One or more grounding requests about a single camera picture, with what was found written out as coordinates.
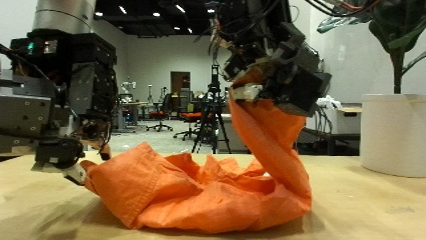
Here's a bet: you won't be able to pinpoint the crumpled white cloth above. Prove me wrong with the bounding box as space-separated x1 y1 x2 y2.
315 95 343 111

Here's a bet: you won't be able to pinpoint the white storage box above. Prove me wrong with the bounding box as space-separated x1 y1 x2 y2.
325 106 363 136

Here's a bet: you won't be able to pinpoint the office chair orange seat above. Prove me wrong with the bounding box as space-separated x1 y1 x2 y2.
145 93 174 134
172 91 205 141

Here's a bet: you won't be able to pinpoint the wooden office desk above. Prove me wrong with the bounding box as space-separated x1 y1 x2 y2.
116 101 148 130

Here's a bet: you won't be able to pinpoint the white round plant pot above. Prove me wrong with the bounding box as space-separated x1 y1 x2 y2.
359 93 426 179

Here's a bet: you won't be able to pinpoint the low grey cabinet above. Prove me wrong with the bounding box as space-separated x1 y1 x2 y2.
215 114 250 153

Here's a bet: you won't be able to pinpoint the dark brown door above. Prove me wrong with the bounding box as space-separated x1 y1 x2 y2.
169 71 191 101

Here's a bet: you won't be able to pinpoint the green leafy plant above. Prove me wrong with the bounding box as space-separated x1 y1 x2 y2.
315 0 426 95

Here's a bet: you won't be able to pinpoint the orange and black arm cables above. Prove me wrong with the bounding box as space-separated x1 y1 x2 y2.
305 0 383 18

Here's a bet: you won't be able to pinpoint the black side table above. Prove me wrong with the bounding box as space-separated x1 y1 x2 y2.
295 132 361 156

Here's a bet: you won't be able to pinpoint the orange button shirt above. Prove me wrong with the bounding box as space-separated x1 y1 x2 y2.
78 66 313 235

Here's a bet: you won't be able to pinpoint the black camera tripod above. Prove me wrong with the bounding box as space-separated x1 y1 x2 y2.
190 64 233 155

